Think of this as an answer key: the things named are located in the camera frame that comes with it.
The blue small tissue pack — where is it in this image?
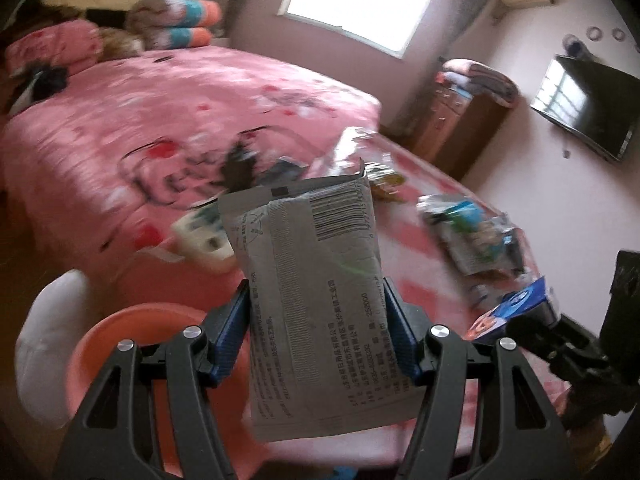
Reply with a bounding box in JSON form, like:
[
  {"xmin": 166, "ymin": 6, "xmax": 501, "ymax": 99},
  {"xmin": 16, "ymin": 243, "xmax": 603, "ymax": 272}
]
[{"xmin": 463, "ymin": 276, "xmax": 560, "ymax": 344}]

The grey barcode foil bag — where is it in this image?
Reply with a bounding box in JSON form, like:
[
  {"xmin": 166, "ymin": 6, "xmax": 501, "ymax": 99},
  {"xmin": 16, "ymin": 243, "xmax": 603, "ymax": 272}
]
[{"xmin": 219, "ymin": 172, "xmax": 422, "ymax": 442}]

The blue snack bag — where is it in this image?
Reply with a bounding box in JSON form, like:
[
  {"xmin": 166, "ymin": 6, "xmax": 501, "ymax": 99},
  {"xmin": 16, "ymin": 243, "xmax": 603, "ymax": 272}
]
[{"xmin": 416, "ymin": 194, "xmax": 525, "ymax": 276}]

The yellow brown snack wrapper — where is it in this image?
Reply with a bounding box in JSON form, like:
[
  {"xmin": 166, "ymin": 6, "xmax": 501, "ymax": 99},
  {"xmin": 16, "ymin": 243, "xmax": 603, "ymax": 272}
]
[{"xmin": 364, "ymin": 162, "xmax": 406, "ymax": 203}]

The orange plastic bin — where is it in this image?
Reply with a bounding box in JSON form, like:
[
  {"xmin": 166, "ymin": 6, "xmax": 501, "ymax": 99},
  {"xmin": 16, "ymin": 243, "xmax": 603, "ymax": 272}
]
[{"xmin": 64, "ymin": 301, "xmax": 271, "ymax": 478}]

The white bag beside bin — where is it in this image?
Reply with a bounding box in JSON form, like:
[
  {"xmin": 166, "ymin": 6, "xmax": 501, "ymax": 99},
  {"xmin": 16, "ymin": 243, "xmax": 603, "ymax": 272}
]
[{"xmin": 14, "ymin": 270, "xmax": 99, "ymax": 429}]

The red checkered plastic tablecloth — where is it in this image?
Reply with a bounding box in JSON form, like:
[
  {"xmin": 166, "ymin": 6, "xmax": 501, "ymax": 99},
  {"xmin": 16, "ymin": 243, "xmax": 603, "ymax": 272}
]
[{"xmin": 268, "ymin": 127, "xmax": 521, "ymax": 467}]

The white power strip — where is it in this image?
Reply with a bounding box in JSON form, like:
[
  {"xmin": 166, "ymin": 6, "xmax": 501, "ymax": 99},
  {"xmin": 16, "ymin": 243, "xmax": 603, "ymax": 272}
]
[{"xmin": 171, "ymin": 202, "xmax": 236, "ymax": 274}]

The pink bed cover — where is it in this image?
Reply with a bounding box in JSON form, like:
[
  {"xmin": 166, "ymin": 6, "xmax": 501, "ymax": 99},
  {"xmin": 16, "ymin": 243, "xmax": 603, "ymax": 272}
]
[{"xmin": 1, "ymin": 47, "xmax": 380, "ymax": 310}]

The brown wooden cabinet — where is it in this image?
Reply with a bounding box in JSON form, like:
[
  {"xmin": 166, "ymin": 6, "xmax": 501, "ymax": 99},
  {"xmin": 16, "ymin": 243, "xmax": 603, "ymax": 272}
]
[{"xmin": 411, "ymin": 84, "xmax": 510, "ymax": 181}]

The folded blanket on cabinet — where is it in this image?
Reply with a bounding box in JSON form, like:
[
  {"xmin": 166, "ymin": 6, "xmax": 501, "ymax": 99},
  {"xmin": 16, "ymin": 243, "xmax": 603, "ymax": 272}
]
[{"xmin": 435, "ymin": 58, "xmax": 520, "ymax": 108}]

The lower rolled bolster pillow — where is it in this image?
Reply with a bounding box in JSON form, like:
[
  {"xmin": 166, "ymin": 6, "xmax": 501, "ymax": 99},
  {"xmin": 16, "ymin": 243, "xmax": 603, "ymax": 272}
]
[{"xmin": 141, "ymin": 27, "xmax": 214, "ymax": 50}]

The rolled bolster pillow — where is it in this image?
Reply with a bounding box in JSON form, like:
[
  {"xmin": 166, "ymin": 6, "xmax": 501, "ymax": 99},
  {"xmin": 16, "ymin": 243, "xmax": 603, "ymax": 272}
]
[
  {"xmin": 125, "ymin": 0, "xmax": 222, "ymax": 34},
  {"xmin": 141, "ymin": 27, "xmax": 214, "ymax": 50}
]

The pink pillow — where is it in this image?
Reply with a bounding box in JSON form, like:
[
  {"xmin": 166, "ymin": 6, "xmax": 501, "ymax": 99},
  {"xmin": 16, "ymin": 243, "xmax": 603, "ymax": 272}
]
[{"xmin": 4, "ymin": 20, "xmax": 103, "ymax": 76}]

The upper rolled bolster pillow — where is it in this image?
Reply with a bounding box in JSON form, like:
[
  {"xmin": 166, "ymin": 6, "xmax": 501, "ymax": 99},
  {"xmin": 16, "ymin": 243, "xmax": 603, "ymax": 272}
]
[{"xmin": 125, "ymin": 0, "xmax": 222, "ymax": 34}]

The black charger with cable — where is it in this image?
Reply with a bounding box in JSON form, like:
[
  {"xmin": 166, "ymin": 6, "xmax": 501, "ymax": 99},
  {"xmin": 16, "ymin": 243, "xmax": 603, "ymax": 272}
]
[{"xmin": 219, "ymin": 131, "xmax": 306, "ymax": 194}]

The wall mounted television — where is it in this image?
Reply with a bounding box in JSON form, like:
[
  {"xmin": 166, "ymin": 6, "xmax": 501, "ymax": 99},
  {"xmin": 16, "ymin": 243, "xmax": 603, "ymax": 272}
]
[{"xmin": 530, "ymin": 55, "xmax": 639, "ymax": 162}]

